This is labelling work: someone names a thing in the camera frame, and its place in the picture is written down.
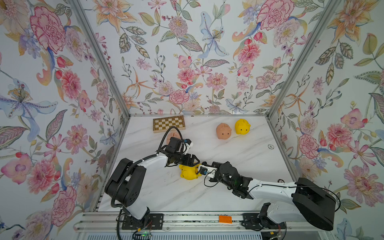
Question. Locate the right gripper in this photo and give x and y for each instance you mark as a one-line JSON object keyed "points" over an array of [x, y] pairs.
{"points": [[219, 166]]}

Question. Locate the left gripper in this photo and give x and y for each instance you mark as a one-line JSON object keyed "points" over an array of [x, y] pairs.
{"points": [[187, 157]]}

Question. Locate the yellow piggy bank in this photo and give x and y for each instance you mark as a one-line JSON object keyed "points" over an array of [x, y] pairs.
{"points": [[189, 173], [242, 127]]}

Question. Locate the pink piggy bank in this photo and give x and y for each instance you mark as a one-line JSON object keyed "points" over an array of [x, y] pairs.
{"points": [[223, 131], [173, 134]]}

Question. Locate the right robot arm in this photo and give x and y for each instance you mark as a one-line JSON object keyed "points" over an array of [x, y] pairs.
{"points": [[299, 201]]}

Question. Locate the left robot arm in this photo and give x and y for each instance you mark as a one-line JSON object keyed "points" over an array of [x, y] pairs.
{"points": [[125, 184]]}

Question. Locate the wooden chessboard box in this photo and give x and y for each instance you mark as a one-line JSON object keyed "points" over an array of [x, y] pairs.
{"points": [[163, 124]]}

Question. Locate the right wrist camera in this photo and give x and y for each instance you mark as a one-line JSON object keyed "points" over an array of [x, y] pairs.
{"points": [[207, 171]]}

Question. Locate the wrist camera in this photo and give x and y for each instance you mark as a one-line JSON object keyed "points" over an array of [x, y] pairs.
{"points": [[186, 145], [207, 171]]}

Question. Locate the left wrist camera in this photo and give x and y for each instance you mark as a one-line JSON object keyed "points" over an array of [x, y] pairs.
{"points": [[186, 145]]}

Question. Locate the orange tag on rail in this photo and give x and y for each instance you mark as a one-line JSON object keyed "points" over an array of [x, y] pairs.
{"points": [[225, 219]]}

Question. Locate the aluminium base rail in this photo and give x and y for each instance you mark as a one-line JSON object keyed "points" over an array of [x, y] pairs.
{"points": [[172, 222]]}

